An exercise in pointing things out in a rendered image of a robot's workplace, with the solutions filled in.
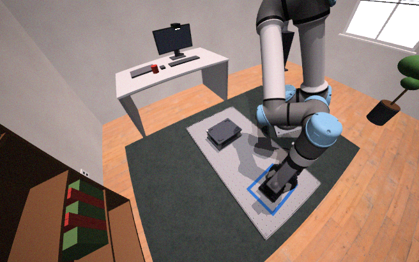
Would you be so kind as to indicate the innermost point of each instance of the blue tape outline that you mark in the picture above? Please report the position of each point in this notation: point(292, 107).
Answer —
point(281, 203)

